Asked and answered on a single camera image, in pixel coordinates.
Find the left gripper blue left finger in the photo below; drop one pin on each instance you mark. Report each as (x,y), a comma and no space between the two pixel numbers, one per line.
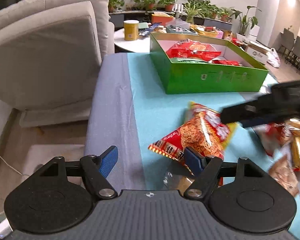
(108,160)

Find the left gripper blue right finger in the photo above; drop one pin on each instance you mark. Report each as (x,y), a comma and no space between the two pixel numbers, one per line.
(194,161)

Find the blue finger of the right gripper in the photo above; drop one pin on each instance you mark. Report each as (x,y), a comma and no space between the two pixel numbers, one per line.
(258,107)
(250,121)

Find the small bread cube packet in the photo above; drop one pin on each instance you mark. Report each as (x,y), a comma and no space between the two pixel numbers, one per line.
(177,180)

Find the red yellow snack bag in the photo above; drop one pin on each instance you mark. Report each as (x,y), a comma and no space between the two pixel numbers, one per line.
(202,131)

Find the yellow orange snack packet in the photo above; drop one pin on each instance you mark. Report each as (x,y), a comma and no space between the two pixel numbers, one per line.
(294,127)

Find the brown nut snack packet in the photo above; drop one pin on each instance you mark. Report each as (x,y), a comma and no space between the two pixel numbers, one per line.
(284,175)

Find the green white snack bag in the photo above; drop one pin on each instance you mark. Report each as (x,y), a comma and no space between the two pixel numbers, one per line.
(186,60)

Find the shiny red snack bag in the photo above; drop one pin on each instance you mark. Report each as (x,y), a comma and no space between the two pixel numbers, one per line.
(190,49)

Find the red noodle packet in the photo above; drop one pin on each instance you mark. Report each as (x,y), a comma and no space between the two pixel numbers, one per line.
(227,62)

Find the grey dining chair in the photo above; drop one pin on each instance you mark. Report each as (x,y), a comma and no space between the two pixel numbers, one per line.
(295,54)

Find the white plastic shopping bag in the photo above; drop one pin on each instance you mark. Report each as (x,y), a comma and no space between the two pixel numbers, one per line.
(273,58)

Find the blue grey table mat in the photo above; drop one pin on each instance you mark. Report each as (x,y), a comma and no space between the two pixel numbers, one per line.
(233,198)

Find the white cardboard carton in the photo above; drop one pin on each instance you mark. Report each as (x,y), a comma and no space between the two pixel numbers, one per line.
(257,51)

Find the green cardboard box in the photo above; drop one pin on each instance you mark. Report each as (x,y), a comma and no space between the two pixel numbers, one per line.
(182,78)

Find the pink small box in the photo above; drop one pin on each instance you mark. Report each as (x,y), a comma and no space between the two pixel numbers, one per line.
(219,34)

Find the tall leafy floor plant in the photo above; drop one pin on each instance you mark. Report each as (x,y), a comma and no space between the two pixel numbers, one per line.
(244,20)

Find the yellow wicker basket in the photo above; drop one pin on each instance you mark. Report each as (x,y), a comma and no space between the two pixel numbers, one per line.
(204,31)

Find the white round coffee table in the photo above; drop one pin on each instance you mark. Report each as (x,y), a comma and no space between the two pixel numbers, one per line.
(141,45)

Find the orange tissue box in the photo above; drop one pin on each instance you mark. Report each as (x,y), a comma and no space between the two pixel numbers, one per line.
(161,18)

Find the yellow cylindrical can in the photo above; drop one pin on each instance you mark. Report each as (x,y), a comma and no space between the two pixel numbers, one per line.
(131,30)

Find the beige sofa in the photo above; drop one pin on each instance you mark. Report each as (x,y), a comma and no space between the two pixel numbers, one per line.
(51,53)

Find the potted green plant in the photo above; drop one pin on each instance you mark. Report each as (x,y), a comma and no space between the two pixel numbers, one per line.
(115,4)

